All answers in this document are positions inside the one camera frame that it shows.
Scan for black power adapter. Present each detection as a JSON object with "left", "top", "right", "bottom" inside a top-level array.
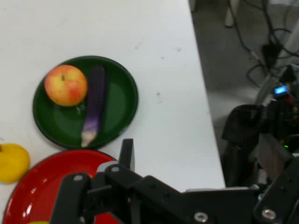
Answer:
[{"left": 261, "top": 43, "right": 282, "bottom": 66}]

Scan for black tangled floor cables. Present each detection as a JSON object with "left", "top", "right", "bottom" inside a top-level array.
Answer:
[{"left": 230, "top": 0, "right": 299, "bottom": 87}]

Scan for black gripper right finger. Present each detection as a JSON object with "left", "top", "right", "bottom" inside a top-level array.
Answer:
[{"left": 253, "top": 158, "right": 299, "bottom": 224}]

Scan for yellow pear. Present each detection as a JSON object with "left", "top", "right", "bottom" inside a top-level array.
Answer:
[{"left": 0, "top": 143, "right": 31, "bottom": 184}]

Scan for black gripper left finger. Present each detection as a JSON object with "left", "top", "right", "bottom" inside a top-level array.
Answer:
[{"left": 50, "top": 139, "right": 194, "bottom": 224}]

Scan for black electronics unit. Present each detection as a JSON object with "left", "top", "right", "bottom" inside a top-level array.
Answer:
[{"left": 221, "top": 64, "right": 299, "bottom": 187}]

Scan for white furniture leg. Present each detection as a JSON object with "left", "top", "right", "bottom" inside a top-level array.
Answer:
[{"left": 224, "top": 0, "right": 240, "bottom": 28}]

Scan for dark green round plate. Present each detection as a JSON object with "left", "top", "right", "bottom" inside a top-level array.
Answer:
[{"left": 32, "top": 55, "right": 139, "bottom": 150}]

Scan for purple eggplant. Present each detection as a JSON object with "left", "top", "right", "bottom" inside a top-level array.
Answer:
[{"left": 81, "top": 65, "right": 107, "bottom": 148}]

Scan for red yellow apple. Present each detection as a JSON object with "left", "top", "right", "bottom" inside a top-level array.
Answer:
[{"left": 44, "top": 64, "right": 89, "bottom": 107}]

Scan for red round plate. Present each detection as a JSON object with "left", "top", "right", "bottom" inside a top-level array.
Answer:
[{"left": 2, "top": 149, "right": 122, "bottom": 224}]

